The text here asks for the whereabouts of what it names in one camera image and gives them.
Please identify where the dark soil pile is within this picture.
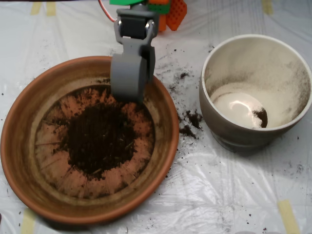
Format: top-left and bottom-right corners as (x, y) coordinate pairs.
(52, 84), (147, 182)

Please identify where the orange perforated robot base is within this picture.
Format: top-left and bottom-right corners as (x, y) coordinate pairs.
(147, 0), (188, 32)

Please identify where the white ceramic pot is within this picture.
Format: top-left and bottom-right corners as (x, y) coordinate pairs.
(198, 34), (312, 154)

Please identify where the terracotta saucer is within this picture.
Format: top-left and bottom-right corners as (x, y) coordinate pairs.
(0, 55), (180, 225)

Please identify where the beige masking tape strip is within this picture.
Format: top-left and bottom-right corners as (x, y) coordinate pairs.
(30, 1), (42, 16)
(262, 0), (273, 15)
(20, 208), (37, 234)
(46, 1), (57, 17)
(277, 199), (300, 234)

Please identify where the clear plastic sheet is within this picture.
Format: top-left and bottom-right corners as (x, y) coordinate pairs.
(0, 1), (312, 234)

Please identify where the red white gripper servo cable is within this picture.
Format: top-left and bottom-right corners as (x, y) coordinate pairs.
(98, 0), (117, 24)

